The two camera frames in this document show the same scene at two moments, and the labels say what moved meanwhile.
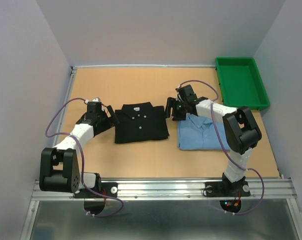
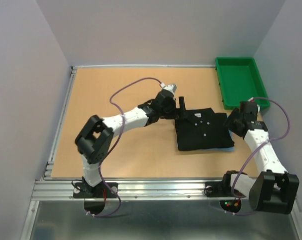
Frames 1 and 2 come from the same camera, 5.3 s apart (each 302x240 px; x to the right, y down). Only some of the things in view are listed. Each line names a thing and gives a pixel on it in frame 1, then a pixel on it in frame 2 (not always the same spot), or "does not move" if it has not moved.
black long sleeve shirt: (140, 122) -> (202, 128)
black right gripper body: (178, 110) -> (231, 121)
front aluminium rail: (187, 189) does not move
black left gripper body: (107, 122) -> (170, 112)
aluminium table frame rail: (73, 72) does not move
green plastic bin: (241, 83) does not move
